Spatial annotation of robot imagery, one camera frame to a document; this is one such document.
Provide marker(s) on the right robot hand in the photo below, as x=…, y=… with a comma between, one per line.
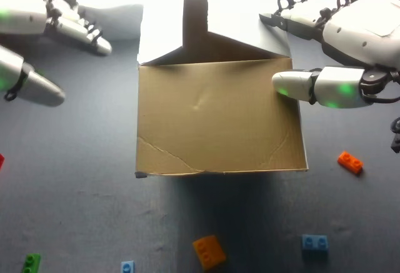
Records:
x=359, y=32

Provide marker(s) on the grey tablecloth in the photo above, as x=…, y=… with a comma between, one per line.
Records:
x=78, y=191

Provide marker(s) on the thick orange toy brick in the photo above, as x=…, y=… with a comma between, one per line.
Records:
x=208, y=252

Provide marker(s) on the red toy brick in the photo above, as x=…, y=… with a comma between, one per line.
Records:
x=1, y=161

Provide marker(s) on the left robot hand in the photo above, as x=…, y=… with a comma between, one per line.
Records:
x=18, y=17

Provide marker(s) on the blue flat toy brick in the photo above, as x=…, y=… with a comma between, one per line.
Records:
x=315, y=242
x=127, y=267

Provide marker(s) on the cardboard box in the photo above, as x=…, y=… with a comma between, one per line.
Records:
x=218, y=113

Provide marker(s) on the orange flat toy brick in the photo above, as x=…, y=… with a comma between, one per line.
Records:
x=350, y=162

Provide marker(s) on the green toy brick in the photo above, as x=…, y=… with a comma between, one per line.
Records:
x=31, y=263

